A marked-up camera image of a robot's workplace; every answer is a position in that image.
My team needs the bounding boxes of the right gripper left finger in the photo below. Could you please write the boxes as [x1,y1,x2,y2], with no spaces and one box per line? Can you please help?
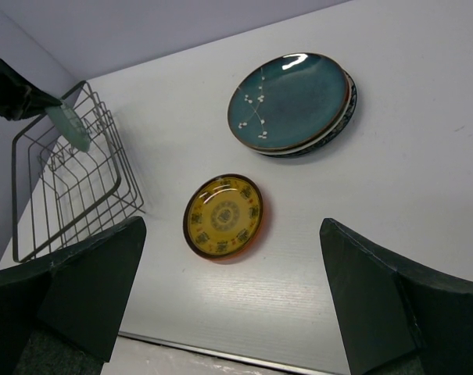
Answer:
[0,216,146,374]

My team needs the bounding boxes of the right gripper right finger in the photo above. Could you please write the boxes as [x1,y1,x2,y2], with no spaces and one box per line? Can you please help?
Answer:
[319,218,473,374]

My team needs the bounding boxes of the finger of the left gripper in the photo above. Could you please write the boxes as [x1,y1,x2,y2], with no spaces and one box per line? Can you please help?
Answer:
[0,59,62,121]

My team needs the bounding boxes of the green blue patterned small plate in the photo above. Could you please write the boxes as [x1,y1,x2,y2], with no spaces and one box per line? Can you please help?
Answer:
[45,102,91,152]

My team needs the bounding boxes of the yellow patterned small plate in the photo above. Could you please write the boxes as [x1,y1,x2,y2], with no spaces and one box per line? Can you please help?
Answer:
[182,173,265,261]

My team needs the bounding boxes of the blue white floral plate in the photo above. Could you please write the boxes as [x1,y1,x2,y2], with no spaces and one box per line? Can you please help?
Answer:
[259,70,359,159]

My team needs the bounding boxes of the dark green plate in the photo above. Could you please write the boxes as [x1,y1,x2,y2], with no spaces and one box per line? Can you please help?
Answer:
[227,52,353,155]

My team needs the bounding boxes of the orange small plate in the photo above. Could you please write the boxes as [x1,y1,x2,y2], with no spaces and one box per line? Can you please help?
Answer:
[208,191,273,265]

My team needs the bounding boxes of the grey wire dish rack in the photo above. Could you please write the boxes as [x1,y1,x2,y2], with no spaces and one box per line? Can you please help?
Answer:
[8,81,144,263]

